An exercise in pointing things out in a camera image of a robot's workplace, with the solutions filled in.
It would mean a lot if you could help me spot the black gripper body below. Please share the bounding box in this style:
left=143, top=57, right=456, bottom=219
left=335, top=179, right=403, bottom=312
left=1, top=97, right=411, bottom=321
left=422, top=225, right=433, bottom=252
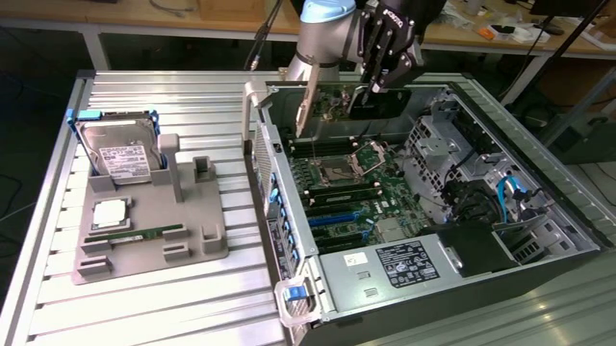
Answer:
left=363, top=0, right=452, bottom=48

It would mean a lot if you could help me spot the graphics card with black shroud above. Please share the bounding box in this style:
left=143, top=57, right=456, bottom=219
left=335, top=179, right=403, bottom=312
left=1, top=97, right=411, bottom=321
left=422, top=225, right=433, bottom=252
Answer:
left=294, top=63, right=413, bottom=140

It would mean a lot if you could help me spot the orange and white box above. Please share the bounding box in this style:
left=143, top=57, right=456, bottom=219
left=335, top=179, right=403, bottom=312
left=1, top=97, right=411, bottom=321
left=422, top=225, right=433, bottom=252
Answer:
left=478, top=23, right=512, bottom=41

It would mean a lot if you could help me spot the metal disk bay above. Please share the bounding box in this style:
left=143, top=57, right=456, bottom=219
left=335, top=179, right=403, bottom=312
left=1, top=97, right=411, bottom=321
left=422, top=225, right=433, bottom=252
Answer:
left=407, top=115, right=482, bottom=188

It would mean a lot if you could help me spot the metal socket cover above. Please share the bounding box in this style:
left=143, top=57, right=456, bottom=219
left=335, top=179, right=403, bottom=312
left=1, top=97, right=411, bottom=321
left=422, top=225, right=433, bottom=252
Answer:
left=349, top=140, right=390, bottom=170

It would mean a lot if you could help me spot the CPU socket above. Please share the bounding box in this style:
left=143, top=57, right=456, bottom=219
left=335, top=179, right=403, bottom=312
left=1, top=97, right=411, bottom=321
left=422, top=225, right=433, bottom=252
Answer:
left=311, top=156, right=361, bottom=187

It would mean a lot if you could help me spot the black monitor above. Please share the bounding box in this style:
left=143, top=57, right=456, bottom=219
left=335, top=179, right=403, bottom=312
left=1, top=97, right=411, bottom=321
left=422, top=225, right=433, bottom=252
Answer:
left=528, top=0, right=608, bottom=17

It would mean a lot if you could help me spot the black stand pole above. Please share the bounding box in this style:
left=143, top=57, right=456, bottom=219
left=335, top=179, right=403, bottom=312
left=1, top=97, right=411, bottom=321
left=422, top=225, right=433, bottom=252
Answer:
left=500, top=0, right=611, bottom=105

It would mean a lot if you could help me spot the black RAM stick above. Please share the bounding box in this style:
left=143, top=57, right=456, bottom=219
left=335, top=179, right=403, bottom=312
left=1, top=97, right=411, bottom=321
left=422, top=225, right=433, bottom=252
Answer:
left=307, top=183, right=382, bottom=207

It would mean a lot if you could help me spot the dark floor cabinet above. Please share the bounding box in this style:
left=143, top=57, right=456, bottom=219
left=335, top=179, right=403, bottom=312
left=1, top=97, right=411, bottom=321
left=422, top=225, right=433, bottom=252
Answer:
left=552, top=117, right=616, bottom=165

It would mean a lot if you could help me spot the blue expansion slot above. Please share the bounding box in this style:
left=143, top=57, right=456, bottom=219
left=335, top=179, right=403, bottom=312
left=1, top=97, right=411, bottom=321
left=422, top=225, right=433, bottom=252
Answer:
left=307, top=211, right=359, bottom=227

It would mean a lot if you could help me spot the silver chipset heatsink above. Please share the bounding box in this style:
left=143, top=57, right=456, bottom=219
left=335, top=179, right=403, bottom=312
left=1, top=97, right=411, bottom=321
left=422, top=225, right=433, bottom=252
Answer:
left=374, top=218, right=407, bottom=243

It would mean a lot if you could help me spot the black plastic air shroud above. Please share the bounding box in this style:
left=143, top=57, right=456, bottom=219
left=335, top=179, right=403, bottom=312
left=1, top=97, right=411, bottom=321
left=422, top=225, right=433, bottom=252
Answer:
left=435, top=223, right=521, bottom=278

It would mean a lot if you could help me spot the grey power supply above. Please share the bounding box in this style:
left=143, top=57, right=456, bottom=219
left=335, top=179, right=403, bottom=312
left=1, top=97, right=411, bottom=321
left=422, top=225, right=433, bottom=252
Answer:
left=317, top=234, right=466, bottom=313

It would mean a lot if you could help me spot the hard disk with blue carrier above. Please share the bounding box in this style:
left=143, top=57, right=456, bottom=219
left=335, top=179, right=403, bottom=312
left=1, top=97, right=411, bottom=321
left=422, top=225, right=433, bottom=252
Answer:
left=64, top=107, right=167, bottom=187

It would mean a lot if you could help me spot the black open PC case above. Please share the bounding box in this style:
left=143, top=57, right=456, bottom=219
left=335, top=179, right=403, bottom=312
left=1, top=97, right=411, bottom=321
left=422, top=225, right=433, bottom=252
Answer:
left=243, top=79, right=616, bottom=346

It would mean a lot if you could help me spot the wooden desk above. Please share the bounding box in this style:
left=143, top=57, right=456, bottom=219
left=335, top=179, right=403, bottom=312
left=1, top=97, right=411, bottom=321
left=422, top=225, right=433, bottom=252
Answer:
left=0, top=0, right=616, bottom=62

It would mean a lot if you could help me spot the green RAM stick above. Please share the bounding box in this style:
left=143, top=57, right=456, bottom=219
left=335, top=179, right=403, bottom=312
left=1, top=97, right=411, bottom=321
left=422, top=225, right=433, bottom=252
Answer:
left=84, top=225, right=187, bottom=244

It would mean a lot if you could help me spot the silver CPU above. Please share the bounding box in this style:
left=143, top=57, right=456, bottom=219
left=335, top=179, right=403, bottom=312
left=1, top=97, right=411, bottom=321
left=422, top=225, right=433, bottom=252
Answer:
left=91, top=201, right=129, bottom=228

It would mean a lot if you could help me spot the grey parts rack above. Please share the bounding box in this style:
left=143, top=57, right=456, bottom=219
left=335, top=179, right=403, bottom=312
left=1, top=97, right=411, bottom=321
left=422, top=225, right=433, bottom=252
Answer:
left=71, top=133, right=231, bottom=285

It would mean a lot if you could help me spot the black looped wire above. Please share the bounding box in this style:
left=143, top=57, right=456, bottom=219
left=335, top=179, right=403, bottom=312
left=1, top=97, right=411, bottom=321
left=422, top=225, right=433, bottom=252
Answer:
left=363, top=118, right=415, bottom=141

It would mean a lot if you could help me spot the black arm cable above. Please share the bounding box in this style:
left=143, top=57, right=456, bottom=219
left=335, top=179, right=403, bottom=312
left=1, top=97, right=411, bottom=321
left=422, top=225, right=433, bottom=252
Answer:
left=244, top=0, right=286, bottom=71

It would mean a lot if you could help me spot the blue wire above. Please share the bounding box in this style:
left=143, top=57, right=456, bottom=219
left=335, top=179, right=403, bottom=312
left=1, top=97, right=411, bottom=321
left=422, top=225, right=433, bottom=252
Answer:
left=497, top=174, right=526, bottom=221

